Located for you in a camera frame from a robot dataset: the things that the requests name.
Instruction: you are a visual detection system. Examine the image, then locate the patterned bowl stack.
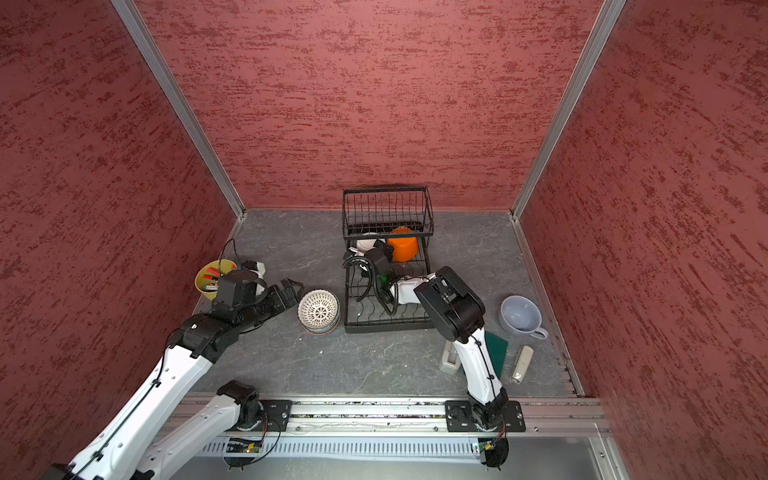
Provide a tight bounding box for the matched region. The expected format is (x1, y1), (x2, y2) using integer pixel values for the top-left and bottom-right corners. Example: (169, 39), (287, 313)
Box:
(297, 289), (340, 335)

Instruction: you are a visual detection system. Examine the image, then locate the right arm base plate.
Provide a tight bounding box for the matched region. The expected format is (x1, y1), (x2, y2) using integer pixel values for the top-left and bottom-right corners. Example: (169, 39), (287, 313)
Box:
(444, 400), (526, 433)

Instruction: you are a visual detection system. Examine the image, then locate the white ceramic bowl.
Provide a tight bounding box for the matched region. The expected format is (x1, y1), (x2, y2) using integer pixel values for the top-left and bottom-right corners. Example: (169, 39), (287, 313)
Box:
(351, 233), (385, 254)

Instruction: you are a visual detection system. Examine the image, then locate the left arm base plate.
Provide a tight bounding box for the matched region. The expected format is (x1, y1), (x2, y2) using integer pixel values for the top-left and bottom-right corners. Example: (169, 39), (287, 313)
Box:
(233, 399), (293, 432)

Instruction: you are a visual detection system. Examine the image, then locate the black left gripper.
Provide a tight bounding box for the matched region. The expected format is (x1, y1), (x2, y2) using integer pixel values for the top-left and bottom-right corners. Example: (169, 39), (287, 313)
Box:
(236, 279), (305, 331)

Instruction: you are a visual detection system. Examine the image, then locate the black wire dish rack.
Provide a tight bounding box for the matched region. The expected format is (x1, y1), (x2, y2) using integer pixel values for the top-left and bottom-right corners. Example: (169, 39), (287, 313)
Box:
(342, 186), (434, 334)

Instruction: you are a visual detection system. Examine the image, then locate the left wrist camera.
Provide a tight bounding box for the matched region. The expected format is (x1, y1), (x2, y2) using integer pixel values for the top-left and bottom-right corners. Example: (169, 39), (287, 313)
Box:
(241, 260), (266, 280)

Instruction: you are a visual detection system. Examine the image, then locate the orange plastic bowl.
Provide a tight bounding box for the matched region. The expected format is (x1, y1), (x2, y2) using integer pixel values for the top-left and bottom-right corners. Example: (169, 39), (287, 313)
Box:
(386, 226), (419, 263)

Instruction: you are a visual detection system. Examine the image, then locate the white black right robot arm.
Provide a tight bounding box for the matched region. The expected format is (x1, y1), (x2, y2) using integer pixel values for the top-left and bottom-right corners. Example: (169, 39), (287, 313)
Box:
(344, 247), (508, 431)

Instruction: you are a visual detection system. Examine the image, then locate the green sponge pad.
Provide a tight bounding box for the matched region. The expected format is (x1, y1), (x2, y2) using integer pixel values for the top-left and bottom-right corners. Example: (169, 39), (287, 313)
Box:
(485, 331), (508, 367)

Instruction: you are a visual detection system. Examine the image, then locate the yellow-green pen cup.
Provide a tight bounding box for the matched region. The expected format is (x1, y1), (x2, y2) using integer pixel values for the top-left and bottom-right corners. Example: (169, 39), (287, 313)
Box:
(194, 259), (238, 301)

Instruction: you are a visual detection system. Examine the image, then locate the red marker in cup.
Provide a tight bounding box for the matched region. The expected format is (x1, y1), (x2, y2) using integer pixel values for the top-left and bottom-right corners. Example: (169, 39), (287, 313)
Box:
(202, 268), (221, 281)

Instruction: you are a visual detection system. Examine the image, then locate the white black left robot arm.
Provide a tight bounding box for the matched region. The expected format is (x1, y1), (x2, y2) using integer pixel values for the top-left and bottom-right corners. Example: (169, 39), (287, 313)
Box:
(42, 269), (304, 479)

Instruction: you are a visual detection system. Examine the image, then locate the translucent measuring cup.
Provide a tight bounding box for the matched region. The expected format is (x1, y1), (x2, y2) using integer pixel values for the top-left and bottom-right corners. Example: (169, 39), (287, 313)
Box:
(500, 295), (549, 340)

